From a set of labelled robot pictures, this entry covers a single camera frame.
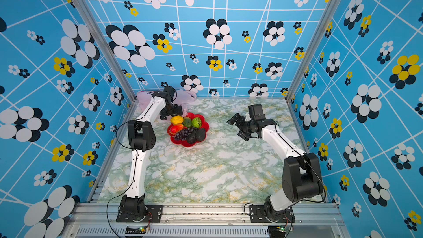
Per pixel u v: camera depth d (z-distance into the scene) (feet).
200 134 3.06
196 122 3.25
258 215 2.37
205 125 3.27
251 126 2.41
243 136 2.64
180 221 2.39
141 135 2.15
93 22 2.68
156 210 2.46
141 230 2.29
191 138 3.08
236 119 2.59
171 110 3.05
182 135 3.07
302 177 1.42
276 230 2.29
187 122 3.17
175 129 3.08
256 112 2.27
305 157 1.47
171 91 2.96
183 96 3.74
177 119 3.24
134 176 2.15
